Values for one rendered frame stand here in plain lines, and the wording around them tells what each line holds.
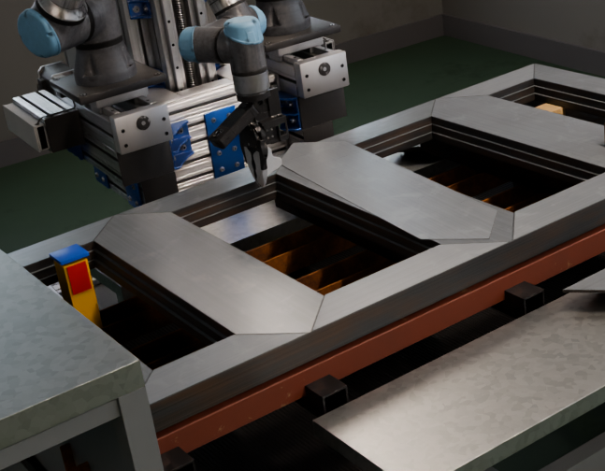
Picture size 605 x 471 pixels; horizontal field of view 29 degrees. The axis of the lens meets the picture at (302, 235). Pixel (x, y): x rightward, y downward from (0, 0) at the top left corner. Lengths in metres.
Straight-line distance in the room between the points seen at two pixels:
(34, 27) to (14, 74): 2.99
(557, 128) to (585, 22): 3.21
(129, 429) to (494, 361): 0.70
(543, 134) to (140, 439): 1.36
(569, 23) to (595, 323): 3.94
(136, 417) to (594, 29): 4.51
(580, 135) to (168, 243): 0.93
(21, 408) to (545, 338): 0.95
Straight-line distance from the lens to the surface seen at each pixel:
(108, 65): 2.84
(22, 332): 1.69
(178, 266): 2.22
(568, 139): 2.61
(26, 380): 1.56
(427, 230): 2.22
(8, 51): 5.68
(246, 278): 2.13
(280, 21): 3.03
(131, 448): 1.60
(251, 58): 2.42
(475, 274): 2.11
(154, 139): 2.78
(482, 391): 1.93
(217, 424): 1.88
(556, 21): 6.02
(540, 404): 1.89
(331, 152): 2.66
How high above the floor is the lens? 1.79
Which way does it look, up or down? 24 degrees down
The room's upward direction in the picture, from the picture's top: 8 degrees counter-clockwise
